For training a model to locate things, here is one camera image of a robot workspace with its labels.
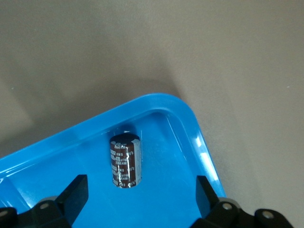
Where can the blue plastic tray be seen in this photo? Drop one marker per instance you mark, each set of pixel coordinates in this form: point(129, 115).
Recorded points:
point(166, 166)

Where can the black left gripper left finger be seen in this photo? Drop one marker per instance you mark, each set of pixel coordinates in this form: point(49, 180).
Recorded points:
point(66, 204)

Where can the brown table mat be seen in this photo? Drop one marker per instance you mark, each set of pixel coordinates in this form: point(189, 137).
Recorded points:
point(213, 47)

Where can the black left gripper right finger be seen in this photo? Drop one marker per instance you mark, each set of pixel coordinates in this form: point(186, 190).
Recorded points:
point(209, 209)

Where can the brown cylindrical capacitor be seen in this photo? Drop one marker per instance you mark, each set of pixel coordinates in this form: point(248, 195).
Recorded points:
point(123, 161)

